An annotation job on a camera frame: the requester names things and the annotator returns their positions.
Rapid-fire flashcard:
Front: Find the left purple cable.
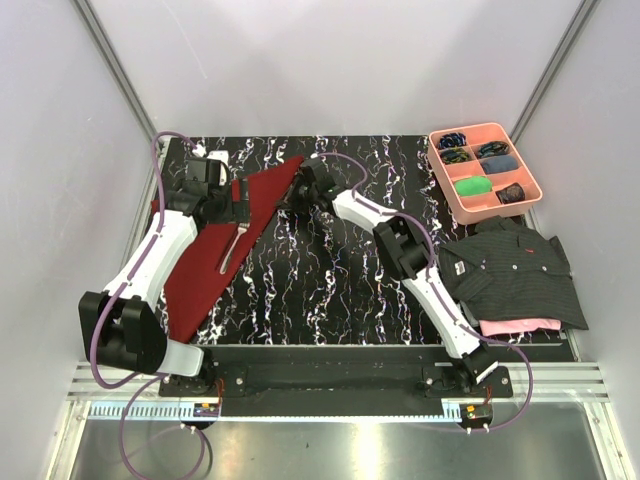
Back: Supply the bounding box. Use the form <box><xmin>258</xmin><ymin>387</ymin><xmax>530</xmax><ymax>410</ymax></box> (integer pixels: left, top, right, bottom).
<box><xmin>87</xmin><ymin>130</ymin><xmax>213</xmax><ymax>479</ymax></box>

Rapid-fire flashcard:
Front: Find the dark patterned rolled sock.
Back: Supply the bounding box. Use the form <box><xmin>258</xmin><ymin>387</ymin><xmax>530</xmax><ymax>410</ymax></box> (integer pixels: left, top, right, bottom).
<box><xmin>495</xmin><ymin>182</ymin><xmax>526</xmax><ymax>205</ymax></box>

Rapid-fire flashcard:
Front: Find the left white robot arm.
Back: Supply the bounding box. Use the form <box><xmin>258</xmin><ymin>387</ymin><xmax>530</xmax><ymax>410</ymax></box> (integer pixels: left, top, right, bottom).
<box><xmin>78</xmin><ymin>151</ymin><xmax>250</xmax><ymax>396</ymax></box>

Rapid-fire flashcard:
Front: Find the black blue rolled sock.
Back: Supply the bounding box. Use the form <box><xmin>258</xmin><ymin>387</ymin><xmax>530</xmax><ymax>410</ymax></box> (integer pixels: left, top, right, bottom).
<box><xmin>437</xmin><ymin>132</ymin><xmax>467</xmax><ymax>150</ymax></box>

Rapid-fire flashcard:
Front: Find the red cloth napkin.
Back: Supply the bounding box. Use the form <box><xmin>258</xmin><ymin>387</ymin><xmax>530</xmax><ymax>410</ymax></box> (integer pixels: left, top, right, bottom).
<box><xmin>163</xmin><ymin>155</ymin><xmax>304</xmax><ymax>343</ymax></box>

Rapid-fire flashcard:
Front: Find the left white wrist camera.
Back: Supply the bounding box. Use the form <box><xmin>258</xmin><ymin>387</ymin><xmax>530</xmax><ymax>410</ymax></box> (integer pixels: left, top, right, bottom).
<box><xmin>192</xmin><ymin>145</ymin><xmax>230</xmax><ymax>186</ymax></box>

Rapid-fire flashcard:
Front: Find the dark striped folded shirt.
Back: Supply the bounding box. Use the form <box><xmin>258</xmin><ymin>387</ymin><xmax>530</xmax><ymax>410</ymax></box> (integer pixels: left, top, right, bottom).
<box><xmin>438</xmin><ymin>216</ymin><xmax>588</xmax><ymax>330</ymax></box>

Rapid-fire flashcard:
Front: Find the pink divided organizer tray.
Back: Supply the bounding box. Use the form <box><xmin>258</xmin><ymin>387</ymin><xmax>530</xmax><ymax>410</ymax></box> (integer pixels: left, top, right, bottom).
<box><xmin>427</xmin><ymin>122</ymin><xmax>543</xmax><ymax>225</ymax></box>

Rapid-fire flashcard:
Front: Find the silver metal fork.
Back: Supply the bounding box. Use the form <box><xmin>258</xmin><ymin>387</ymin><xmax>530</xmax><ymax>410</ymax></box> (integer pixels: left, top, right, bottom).
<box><xmin>218</xmin><ymin>222</ymin><xmax>250</xmax><ymax>274</ymax></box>

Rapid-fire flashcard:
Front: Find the black marble pattern mat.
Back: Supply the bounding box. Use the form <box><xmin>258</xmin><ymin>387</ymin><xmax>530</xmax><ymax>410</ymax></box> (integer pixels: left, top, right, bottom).
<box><xmin>193</xmin><ymin>135</ymin><xmax>473</xmax><ymax>345</ymax></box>

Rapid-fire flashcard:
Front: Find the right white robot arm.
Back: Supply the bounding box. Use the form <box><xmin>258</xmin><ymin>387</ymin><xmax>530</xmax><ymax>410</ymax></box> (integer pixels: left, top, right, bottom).
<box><xmin>285</xmin><ymin>154</ymin><xmax>498</xmax><ymax>397</ymax></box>

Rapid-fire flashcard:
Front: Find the black green rolled sock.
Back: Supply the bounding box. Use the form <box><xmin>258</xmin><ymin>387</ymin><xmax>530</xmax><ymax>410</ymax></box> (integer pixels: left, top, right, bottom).
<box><xmin>439</xmin><ymin>147</ymin><xmax>471</xmax><ymax>165</ymax></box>

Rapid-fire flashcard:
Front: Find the navy patterned rolled sock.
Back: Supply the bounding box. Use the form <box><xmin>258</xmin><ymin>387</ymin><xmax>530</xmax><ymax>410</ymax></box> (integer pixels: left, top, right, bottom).
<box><xmin>475</xmin><ymin>141</ymin><xmax>510</xmax><ymax>159</ymax></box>

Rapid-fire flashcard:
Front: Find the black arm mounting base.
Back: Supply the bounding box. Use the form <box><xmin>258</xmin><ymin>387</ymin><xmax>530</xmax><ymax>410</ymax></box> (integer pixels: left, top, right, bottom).
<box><xmin>160</xmin><ymin>345</ymin><xmax>514</xmax><ymax>400</ymax></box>

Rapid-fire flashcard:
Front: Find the pink folded garment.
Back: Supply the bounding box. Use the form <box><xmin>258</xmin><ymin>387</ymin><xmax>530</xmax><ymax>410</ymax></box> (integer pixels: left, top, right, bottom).
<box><xmin>478</xmin><ymin>318</ymin><xmax>562</xmax><ymax>337</ymax></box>

